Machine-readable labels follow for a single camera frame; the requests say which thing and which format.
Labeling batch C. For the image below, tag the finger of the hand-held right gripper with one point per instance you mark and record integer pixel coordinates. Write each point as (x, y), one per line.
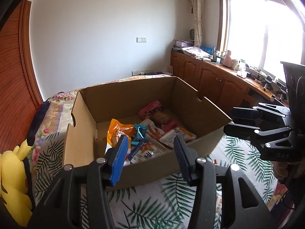
(238, 131)
(243, 113)

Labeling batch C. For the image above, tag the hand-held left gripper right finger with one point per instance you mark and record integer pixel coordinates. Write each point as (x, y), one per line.
(183, 158)

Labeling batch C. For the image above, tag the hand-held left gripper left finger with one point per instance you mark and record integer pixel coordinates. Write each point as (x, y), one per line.
(119, 159)

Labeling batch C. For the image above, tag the white orange-edged snack packet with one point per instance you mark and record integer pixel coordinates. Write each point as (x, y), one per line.
(177, 136)

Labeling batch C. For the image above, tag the white blue orange snack packet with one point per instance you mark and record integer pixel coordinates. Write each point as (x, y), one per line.
(143, 152)

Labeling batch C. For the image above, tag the small teal-blue snack packet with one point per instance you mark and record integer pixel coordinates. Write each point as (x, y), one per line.
(140, 132)

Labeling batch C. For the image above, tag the pink snack packet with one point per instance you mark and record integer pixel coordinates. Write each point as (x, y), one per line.
(152, 106)
(171, 124)

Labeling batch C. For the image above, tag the chicken feet snack packet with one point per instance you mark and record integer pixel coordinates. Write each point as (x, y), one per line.
(152, 130)

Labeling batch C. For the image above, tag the brown bread snack packet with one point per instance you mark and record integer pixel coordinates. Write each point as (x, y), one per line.
(162, 118)

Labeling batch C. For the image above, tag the brown cardboard box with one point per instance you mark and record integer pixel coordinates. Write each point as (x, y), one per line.
(133, 95)

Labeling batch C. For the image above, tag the person's right hand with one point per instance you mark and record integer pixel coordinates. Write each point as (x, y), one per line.
(282, 170)

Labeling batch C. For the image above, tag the black desk clamp stand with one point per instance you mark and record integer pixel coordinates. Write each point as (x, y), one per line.
(269, 81)

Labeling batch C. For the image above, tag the small brown snack piece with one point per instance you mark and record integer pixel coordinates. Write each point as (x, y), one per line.
(215, 162)

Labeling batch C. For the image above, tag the brown wooden cabinet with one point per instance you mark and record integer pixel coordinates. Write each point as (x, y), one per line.
(214, 81)

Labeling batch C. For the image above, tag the green-capped bottle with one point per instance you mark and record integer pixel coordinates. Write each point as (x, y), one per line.
(243, 65)

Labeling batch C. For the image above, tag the leaf-print bed sheet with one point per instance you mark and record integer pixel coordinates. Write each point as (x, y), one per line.
(147, 207)

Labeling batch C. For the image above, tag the pink kettle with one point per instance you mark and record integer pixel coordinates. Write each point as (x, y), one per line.
(227, 59)

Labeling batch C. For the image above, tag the small white snack wrapper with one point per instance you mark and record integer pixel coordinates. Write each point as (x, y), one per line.
(218, 204)

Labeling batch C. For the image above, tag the blue packets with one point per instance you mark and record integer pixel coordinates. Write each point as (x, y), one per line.
(206, 50)

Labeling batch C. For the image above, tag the wooden framed window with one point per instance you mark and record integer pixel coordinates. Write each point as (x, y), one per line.
(257, 28)

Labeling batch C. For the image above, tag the printed folded cloth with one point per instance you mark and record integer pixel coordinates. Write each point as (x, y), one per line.
(195, 52)

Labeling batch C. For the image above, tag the black mesh racket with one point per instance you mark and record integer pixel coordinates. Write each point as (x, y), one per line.
(192, 33)

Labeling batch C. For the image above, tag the yellow plush toy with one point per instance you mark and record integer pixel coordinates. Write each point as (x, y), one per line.
(12, 171)

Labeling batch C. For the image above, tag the patterned cream curtain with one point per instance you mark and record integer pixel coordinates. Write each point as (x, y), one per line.
(197, 9)

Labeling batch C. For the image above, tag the red-brown wooden wardrobe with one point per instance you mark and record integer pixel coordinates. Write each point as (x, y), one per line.
(14, 76)

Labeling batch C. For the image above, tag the white wall power outlet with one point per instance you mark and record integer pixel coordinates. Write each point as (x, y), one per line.
(138, 72)

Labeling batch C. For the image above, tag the white wall socket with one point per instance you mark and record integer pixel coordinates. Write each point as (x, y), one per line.
(141, 39)

